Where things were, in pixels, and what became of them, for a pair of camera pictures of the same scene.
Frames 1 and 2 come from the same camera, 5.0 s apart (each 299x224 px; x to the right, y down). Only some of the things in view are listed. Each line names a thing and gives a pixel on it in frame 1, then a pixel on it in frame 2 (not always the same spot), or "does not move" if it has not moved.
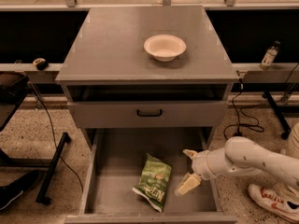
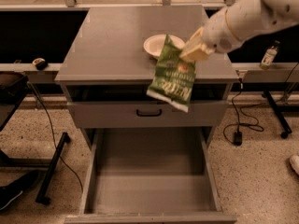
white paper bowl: x=164 y=48 does not move
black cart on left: x=12 y=88 does not move
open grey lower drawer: x=132 y=175 does not move
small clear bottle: x=270 y=55 does not move
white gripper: x=199 y=164 → x=217 y=32
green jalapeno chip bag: x=154 y=179 → x=174 y=80
